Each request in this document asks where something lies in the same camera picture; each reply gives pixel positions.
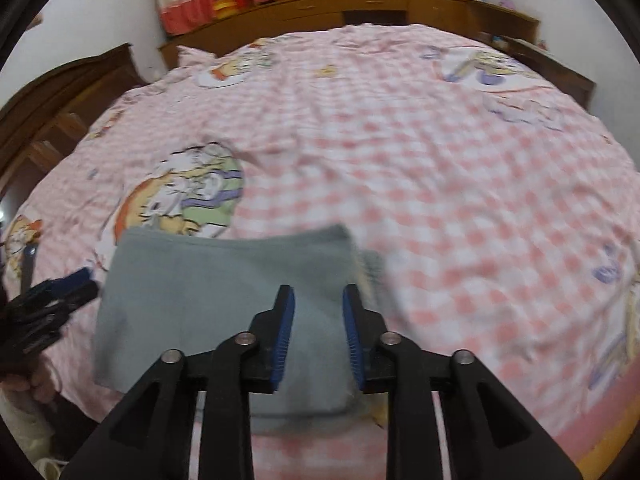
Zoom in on wooden bed headboard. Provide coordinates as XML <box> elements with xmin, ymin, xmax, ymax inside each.
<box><xmin>159</xmin><ymin>0</ymin><xmax>597</xmax><ymax>111</ymax></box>

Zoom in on yellow bed sheet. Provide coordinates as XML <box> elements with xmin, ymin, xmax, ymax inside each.
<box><xmin>572</xmin><ymin>407</ymin><xmax>640</xmax><ymax>480</ymax></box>

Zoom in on pink checked cartoon blanket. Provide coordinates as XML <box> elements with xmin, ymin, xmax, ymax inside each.
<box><xmin>0</xmin><ymin>22</ymin><xmax>640</xmax><ymax>480</ymax></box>

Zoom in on grey pants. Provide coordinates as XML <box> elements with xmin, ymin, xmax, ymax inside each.
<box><xmin>92</xmin><ymin>224</ymin><xmax>387</xmax><ymax>435</ymax></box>

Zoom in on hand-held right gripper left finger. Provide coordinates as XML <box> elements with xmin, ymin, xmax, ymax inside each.
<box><xmin>60</xmin><ymin>284</ymin><xmax>297</xmax><ymax>480</ymax></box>

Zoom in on dark wooden wardrobe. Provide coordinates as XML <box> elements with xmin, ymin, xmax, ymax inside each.
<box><xmin>0</xmin><ymin>42</ymin><xmax>147</xmax><ymax>201</ymax></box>

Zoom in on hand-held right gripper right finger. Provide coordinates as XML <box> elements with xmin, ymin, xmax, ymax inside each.
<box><xmin>341</xmin><ymin>284</ymin><xmax>584</xmax><ymax>480</ymax></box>

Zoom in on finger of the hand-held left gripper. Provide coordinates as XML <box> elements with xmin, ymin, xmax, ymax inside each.
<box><xmin>15</xmin><ymin>280</ymin><xmax>100</xmax><ymax>317</ymax></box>
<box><xmin>59</xmin><ymin>267</ymin><xmax>97</xmax><ymax>292</ymax></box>

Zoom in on person's left hand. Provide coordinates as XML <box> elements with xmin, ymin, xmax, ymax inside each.
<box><xmin>0</xmin><ymin>357</ymin><xmax>60</xmax><ymax>407</ymax></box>

